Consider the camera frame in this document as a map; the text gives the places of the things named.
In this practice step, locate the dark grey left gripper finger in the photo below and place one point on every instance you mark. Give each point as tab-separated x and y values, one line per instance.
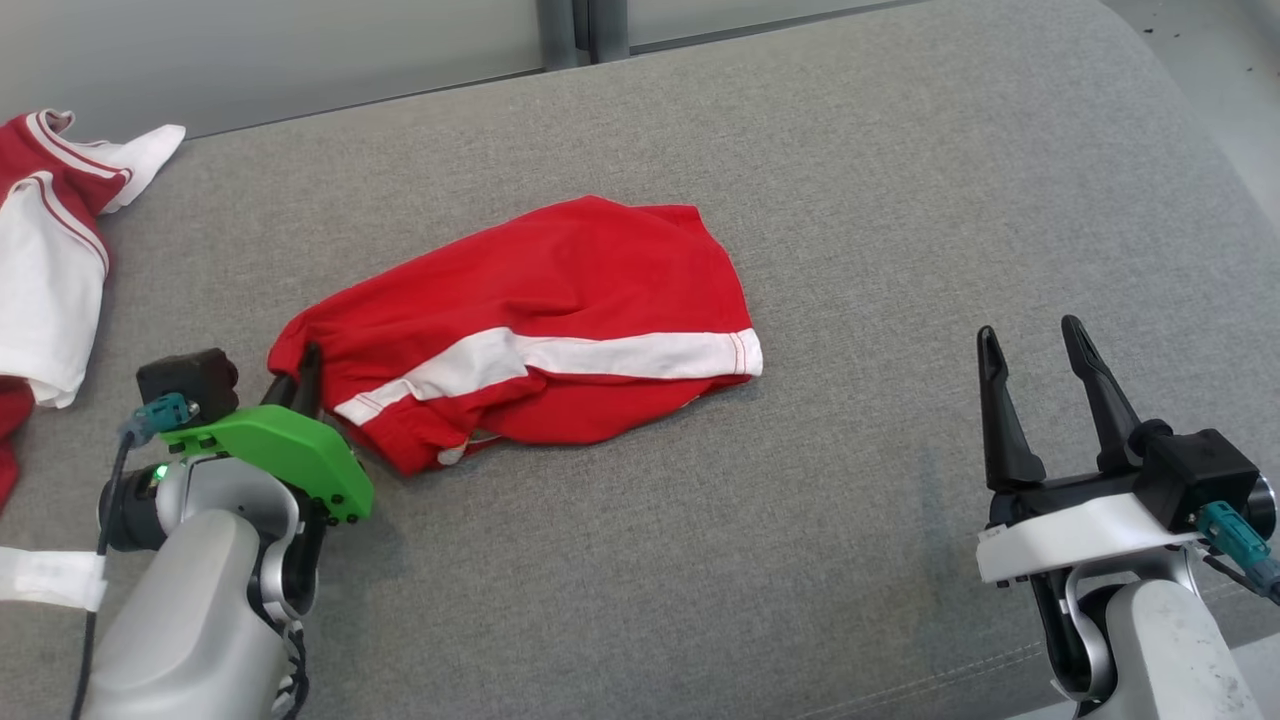
283	391
309	380

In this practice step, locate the red shorts white stripe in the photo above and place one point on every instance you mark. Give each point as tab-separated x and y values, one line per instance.
560	280

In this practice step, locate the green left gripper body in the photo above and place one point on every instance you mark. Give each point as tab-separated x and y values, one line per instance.
270	445

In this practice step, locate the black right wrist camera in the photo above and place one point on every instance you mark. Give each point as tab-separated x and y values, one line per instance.
1200	470

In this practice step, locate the grey partition post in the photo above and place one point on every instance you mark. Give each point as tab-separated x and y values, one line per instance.
580	30

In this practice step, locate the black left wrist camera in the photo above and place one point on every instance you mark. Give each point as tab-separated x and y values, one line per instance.
190	380

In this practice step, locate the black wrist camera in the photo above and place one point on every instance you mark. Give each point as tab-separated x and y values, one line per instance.
1200	470
190	380

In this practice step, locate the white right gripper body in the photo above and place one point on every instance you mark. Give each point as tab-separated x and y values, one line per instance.
1070	535

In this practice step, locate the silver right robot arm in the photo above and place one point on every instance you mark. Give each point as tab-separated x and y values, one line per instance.
1160	650

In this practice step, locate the red white sleeved t-shirt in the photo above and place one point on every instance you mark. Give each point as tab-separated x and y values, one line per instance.
50	280

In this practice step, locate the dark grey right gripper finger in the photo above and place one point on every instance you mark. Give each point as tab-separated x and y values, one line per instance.
1110	420
1005	440

